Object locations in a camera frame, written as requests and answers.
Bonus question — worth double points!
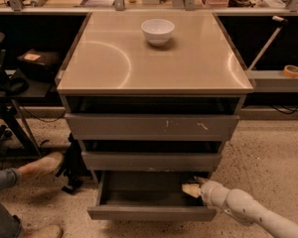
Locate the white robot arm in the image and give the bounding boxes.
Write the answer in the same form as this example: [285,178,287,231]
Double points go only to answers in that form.
[182,177,298,238]

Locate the bottom grey drawer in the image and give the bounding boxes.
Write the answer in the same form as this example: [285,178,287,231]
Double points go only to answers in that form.
[87,171,217,222]

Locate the tape roll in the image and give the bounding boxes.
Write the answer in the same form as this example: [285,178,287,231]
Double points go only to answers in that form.
[283,64,298,78]

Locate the black bag with label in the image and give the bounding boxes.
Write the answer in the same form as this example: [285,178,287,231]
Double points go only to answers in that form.
[17,49,62,82]

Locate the middle grey drawer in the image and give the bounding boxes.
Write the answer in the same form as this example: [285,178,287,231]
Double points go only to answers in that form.
[81,141,222,172]

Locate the black chocolate rxbar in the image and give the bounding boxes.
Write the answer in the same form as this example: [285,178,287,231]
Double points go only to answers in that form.
[182,179,198,184]

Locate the black headphones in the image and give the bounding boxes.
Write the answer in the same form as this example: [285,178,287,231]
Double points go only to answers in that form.
[0,66,29,95]

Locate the grey drawer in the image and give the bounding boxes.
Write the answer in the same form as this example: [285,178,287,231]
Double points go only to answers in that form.
[87,171,217,222]
[81,141,222,172]
[66,99,238,141]

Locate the top grey drawer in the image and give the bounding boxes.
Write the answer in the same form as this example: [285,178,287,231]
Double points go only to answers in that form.
[66,99,238,141]

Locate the blue jeans leg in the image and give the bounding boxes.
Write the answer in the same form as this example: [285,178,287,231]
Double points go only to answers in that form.
[0,169,23,238]

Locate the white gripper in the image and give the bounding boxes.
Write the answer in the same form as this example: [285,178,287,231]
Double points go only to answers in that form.
[182,176,229,206]

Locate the black stand frame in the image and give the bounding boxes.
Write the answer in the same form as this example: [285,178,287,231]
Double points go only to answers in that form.
[0,32,42,158]

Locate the tan shoe lower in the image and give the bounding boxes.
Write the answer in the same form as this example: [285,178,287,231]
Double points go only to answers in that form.
[22,225,63,238]

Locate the grey drawer cabinet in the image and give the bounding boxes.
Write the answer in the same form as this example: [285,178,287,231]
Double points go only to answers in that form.
[54,9,255,183]

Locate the white ceramic bowl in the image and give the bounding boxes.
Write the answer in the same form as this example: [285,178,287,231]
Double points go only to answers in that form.
[141,19,175,47]

